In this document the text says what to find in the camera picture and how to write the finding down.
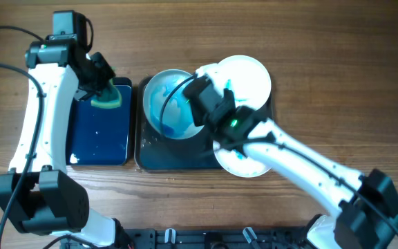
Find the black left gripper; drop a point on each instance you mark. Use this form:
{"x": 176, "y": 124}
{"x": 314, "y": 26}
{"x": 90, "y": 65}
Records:
{"x": 108, "y": 73}

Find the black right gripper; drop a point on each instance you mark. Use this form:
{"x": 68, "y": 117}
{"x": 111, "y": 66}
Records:
{"x": 229, "y": 92}

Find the green yellow sponge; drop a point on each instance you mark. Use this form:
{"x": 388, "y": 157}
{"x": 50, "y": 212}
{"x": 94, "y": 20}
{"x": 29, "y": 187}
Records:
{"x": 109, "y": 98}

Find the white plate blue stains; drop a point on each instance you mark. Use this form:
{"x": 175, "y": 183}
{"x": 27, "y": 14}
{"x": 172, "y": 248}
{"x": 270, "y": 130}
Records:
{"x": 177, "y": 120}

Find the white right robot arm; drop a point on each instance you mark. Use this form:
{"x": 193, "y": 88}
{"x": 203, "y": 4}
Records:
{"x": 361, "y": 210}

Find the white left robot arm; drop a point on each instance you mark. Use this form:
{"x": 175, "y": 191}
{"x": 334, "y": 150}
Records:
{"x": 37, "y": 195}

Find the dark blue water tray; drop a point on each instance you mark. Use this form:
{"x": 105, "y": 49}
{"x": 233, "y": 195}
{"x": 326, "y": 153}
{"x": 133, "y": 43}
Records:
{"x": 100, "y": 136}

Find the dark grey work tray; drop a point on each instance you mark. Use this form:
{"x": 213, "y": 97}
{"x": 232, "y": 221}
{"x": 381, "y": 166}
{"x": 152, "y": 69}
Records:
{"x": 155, "y": 155}

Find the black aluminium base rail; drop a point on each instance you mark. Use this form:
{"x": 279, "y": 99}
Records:
{"x": 275, "y": 238}

